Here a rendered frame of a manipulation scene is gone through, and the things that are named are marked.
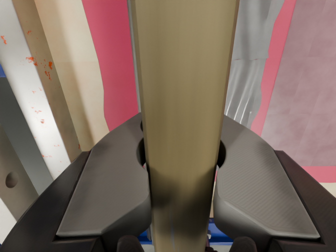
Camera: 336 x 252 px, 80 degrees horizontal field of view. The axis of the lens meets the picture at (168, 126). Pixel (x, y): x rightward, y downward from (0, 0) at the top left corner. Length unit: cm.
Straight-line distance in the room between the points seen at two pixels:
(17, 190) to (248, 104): 33
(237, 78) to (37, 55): 23
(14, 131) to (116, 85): 160
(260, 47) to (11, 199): 36
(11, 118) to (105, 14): 157
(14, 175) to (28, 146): 152
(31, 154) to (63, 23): 168
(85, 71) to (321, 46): 28
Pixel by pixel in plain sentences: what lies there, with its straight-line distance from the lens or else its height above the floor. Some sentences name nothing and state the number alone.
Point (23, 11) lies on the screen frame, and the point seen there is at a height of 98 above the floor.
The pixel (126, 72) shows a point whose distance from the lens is 26.
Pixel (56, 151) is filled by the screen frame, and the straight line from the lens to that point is 31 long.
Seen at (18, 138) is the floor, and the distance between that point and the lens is 187.
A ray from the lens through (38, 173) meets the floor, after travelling 204.
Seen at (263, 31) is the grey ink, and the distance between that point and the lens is 26.
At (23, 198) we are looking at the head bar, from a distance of 37.
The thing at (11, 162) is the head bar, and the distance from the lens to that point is 34.
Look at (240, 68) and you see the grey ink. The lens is 26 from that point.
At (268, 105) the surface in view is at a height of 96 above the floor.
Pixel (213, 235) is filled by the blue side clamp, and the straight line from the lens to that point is 41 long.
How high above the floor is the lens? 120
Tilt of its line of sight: 58 degrees down
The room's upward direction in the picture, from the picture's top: 177 degrees counter-clockwise
